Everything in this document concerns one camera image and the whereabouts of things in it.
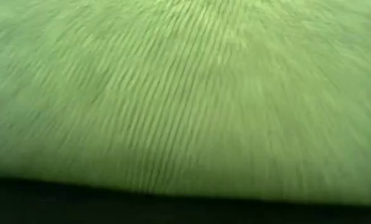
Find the green microfiber towel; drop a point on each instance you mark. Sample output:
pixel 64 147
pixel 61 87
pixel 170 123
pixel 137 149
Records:
pixel 185 93

